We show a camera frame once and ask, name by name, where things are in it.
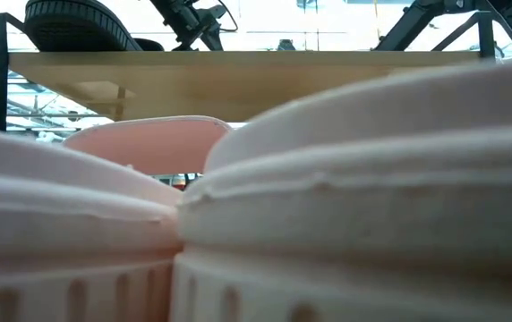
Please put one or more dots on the pink slide sandal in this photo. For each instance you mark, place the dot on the pink slide sandal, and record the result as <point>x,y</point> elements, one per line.
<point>372,201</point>
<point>59,223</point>

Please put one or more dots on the wooden shelf with black frame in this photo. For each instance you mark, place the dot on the wooden shelf with black frame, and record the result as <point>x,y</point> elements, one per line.
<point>238,85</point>

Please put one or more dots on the black slide sandal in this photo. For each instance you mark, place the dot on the black slide sandal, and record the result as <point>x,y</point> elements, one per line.
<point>151,44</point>
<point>77,27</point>

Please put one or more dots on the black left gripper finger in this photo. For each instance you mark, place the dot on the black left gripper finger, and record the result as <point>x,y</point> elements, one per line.
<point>213,41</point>

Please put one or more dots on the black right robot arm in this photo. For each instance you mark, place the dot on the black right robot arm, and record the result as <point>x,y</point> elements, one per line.
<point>417,22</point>

